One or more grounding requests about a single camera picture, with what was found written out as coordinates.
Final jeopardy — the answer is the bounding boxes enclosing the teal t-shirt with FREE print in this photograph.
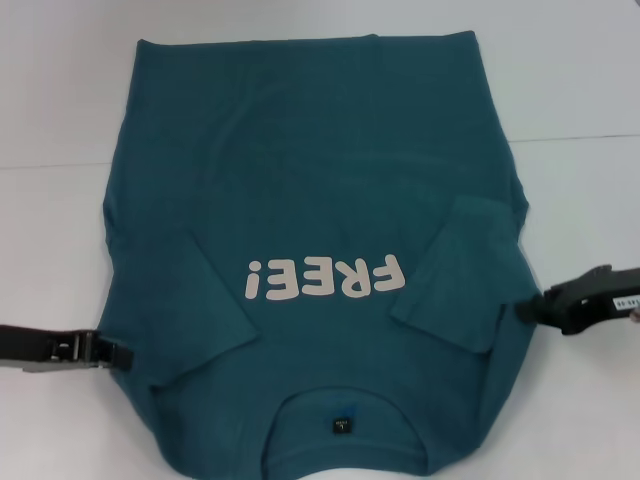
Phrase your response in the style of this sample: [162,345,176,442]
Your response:
[97,29,544,471]

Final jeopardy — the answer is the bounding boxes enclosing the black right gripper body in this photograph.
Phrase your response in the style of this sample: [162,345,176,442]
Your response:
[547,264,640,336]

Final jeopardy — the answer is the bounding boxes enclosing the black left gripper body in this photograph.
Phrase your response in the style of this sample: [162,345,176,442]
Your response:
[0,324,97,374]

